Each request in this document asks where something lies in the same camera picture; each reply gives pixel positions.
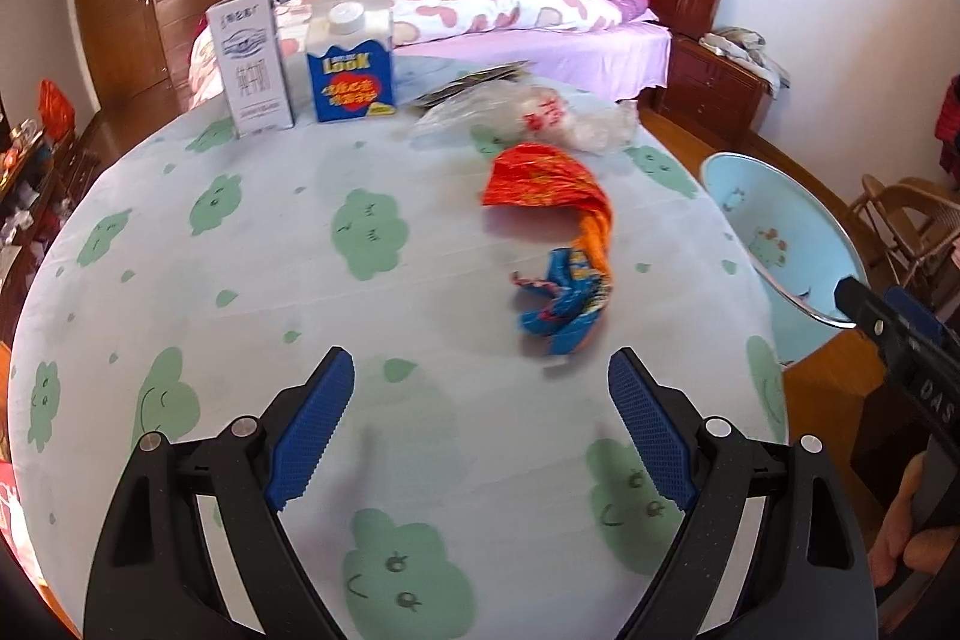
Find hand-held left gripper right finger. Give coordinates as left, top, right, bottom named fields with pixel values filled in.
left=607, top=347, right=878, bottom=640

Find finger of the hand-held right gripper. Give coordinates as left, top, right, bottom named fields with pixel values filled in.
left=882, top=284, right=946, bottom=350
left=834, top=275, right=897, bottom=348

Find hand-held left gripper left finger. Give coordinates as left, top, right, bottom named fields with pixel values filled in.
left=82, top=346, right=356, bottom=640

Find light blue bin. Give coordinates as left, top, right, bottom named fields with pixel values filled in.
left=700, top=151, right=872, bottom=372

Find blue snack wrapper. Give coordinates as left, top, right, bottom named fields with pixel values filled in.
left=511, top=246, right=614, bottom=357

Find red orange snack wrapper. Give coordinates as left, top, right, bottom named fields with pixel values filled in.
left=482, top=143, right=614, bottom=281

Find person's right hand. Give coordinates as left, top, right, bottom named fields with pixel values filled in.
left=868, top=451, right=947, bottom=590

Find wooden chair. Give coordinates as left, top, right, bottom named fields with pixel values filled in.
left=846, top=173, right=960, bottom=315

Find tablecloth with green clouds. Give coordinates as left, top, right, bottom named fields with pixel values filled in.
left=7, top=56, right=790, bottom=640

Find hanging red clothes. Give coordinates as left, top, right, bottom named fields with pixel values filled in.
left=932, top=72, right=960, bottom=170

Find wooden nightstand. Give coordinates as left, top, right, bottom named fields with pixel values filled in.
left=651, top=34, right=775, bottom=137

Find pile of clothes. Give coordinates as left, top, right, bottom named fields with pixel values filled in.
left=699, top=25, right=790, bottom=88

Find clear plastic bag red print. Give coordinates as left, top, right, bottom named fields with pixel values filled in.
left=407, top=74, right=640, bottom=155

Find cluttered wooden dresser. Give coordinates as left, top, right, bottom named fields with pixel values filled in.
left=0, top=113, right=104, bottom=345

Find blue and white milk carton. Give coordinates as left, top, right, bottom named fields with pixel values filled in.
left=304, top=2, right=398, bottom=124

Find white tall carton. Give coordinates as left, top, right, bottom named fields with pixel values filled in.
left=206, top=0, right=296, bottom=140

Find white quilt pink hearts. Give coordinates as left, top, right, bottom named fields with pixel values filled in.
left=189, top=0, right=625, bottom=105

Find brown wooden door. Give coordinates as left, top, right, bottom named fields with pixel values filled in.
left=66, top=0, right=170, bottom=120

